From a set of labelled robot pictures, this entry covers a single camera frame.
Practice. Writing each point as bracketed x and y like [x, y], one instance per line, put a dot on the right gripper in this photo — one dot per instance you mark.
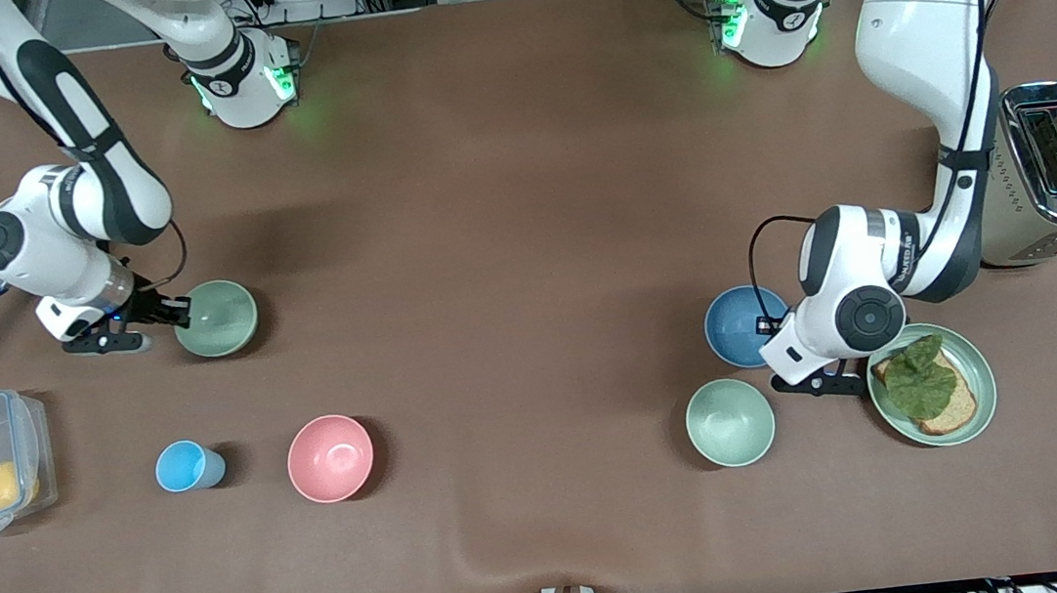
[145, 305]

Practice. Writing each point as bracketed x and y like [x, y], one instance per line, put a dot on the yellow lemon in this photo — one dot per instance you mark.
[8, 485]

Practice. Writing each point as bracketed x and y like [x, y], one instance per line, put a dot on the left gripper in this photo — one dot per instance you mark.
[772, 326]

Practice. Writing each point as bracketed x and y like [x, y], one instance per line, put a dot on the pale green bowl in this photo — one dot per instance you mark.
[729, 422]
[221, 319]

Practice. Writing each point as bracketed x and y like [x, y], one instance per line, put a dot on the blue bowl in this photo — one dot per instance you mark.
[738, 326]

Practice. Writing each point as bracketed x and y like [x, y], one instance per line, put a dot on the cream and chrome toaster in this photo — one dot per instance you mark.
[1040, 213]

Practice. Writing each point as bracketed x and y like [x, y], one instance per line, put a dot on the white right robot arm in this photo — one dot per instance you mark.
[135, 195]

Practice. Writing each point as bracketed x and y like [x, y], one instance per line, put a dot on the green lettuce leaf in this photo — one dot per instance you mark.
[920, 378]

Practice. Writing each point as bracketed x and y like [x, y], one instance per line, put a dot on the seeded bread slice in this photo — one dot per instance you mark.
[955, 409]

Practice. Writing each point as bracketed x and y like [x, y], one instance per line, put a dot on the brown table cover mat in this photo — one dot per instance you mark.
[522, 238]

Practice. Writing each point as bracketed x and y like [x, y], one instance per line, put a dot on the light blue cup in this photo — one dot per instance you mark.
[185, 466]

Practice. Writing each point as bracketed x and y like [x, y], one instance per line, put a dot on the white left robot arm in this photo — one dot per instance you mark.
[912, 20]

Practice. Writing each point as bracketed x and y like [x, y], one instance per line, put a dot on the pale green plate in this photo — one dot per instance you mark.
[978, 367]

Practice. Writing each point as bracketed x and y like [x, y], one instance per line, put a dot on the pink bowl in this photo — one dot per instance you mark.
[330, 458]

